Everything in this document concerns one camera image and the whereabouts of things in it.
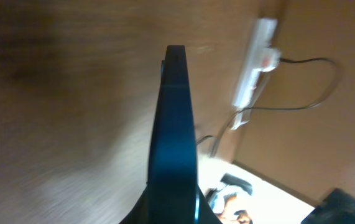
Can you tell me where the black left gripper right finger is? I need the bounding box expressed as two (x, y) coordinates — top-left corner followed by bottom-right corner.
(195, 186), (221, 224)

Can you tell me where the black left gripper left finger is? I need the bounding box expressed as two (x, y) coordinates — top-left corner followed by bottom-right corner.
(119, 188), (148, 224)

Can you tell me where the blue Galaxy smartphone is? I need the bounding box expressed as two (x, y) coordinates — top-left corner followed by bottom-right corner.
(147, 45), (198, 223)

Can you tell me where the black charger cable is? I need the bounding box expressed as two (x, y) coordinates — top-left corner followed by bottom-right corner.
(195, 57), (343, 158)

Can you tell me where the white charger adapter plug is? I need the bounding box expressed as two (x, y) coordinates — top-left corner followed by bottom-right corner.
(259, 47), (281, 72)

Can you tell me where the white power strip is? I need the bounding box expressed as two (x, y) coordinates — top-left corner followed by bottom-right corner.
(233, 18), (278, 108)

